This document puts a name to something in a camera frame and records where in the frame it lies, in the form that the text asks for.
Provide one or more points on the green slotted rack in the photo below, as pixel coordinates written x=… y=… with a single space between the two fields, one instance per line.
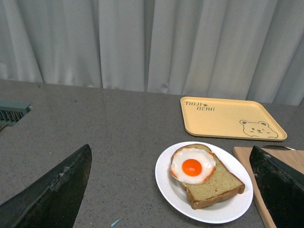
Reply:
x=13 y=111

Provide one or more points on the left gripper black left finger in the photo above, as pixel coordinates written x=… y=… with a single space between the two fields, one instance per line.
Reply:
x=52 y=201

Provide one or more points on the white round plate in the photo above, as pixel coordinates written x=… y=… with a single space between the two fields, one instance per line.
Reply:
x=218 y=213

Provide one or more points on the black cutting board handle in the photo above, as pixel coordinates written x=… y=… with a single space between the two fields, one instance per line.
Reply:
x=278 y=147

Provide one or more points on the wooden cutting board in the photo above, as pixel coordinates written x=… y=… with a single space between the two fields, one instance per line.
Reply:
x=295 y=159

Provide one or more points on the bottom bread slice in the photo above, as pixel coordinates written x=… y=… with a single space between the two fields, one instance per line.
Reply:
x=221 y=186

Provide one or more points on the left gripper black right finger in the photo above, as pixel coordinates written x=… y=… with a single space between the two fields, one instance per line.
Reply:
x=281 y=188

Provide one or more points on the yellow bear tray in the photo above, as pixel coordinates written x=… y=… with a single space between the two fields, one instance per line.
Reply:
x=226 y=118

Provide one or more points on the fake fried egg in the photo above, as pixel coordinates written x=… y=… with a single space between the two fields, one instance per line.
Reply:
x=192 y=165

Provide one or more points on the grey curtain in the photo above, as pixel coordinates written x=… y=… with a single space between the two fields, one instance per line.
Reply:
x=235 y=49

